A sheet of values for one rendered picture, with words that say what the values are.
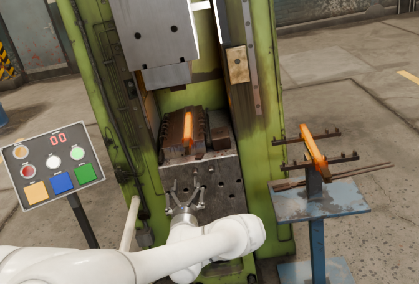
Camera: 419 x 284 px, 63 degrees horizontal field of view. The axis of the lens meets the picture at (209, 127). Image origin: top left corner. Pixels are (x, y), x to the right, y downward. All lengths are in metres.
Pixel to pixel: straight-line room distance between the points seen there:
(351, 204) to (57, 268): 1.35
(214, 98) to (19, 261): 1.64
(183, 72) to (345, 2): 6.67
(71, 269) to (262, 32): 1.33
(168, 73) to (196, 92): 0.56
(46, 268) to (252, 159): 1.48
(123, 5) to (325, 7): 6.63
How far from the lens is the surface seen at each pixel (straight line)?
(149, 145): 1.79
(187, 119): 1.78
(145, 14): 1.44
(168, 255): 0.75
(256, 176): 1.91
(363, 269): 2.30
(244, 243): 0.95
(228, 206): 1.75
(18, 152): 1.61
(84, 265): 0.50
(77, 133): 1.59
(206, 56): 1.95
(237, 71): 1.61
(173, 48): 1.45
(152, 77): 1.49
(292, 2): 7.61
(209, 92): 2.02
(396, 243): 2.47
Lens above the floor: 1.73
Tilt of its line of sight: 26 degrees down
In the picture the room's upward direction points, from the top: 11 degrees counter-clockwise
